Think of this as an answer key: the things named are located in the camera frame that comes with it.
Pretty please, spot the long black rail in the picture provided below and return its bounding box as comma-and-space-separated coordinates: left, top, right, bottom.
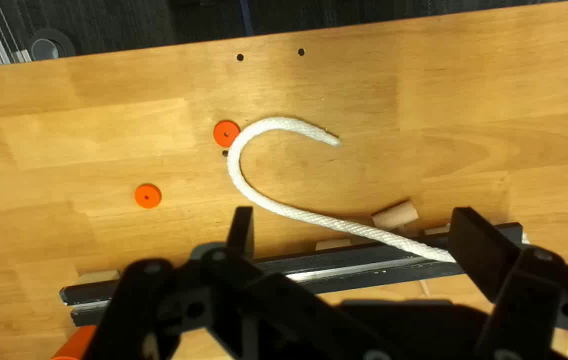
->
58, 220, 525, 328

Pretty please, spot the short wooden dowel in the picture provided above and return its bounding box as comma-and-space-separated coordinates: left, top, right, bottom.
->
369, 197, 419, 232

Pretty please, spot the small light wood block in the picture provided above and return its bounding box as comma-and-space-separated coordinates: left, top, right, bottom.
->
421, 224, 451, 238

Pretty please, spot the orange plastic disc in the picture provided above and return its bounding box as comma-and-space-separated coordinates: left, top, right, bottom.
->
131, 180, 164, 210
211, 117, 242, 149

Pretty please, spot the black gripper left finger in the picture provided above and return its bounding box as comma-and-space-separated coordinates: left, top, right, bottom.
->
85, 204, 391, 360

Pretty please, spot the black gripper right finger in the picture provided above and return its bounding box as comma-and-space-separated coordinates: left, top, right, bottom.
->
447, 206, 568, 360

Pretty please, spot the white braided rope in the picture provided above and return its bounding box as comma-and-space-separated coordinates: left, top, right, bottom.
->
224, 116, 461, 265

